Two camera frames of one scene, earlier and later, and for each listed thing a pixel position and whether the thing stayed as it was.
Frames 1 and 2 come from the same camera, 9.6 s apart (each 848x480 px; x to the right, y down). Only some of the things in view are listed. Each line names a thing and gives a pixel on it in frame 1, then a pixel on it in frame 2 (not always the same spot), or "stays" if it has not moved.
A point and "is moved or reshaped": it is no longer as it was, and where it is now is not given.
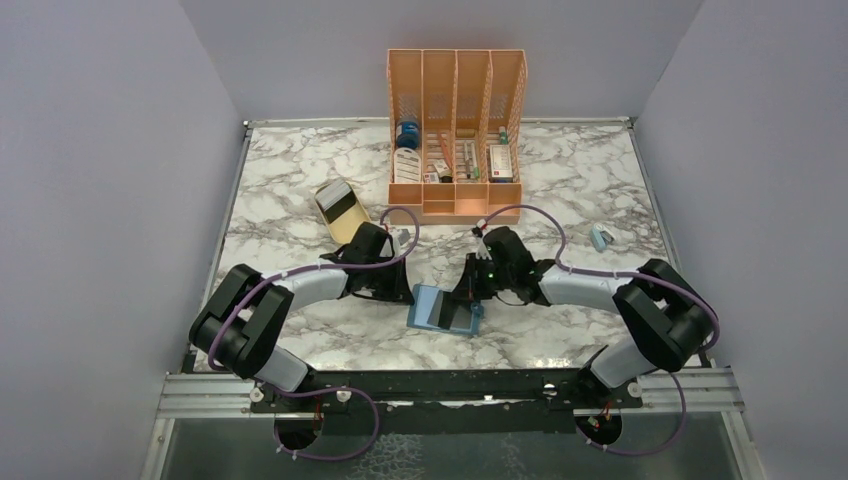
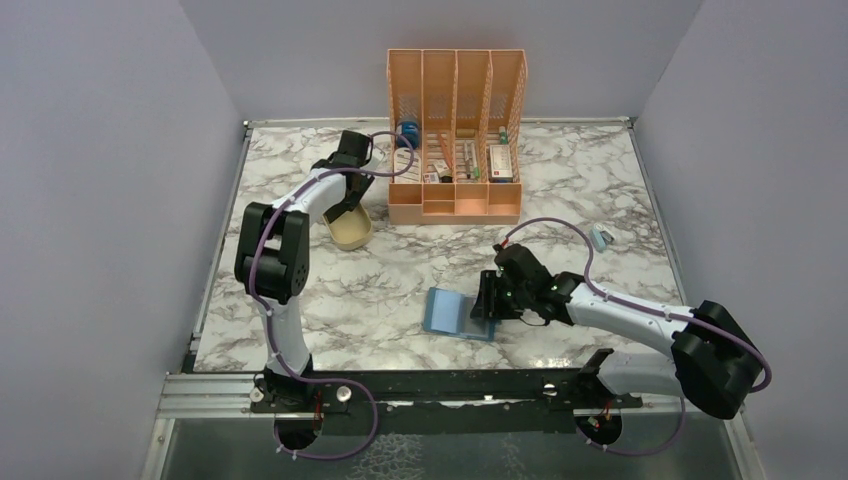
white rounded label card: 407,165 stays
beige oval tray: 345,226 stays
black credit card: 447,305 -> 476,328
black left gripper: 400,290 -> 351,199
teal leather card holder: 423,312 is moved or reshaped
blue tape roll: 407,134 stays
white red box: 500,161 stays
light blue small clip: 601,236 stays
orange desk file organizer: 455,127 stays
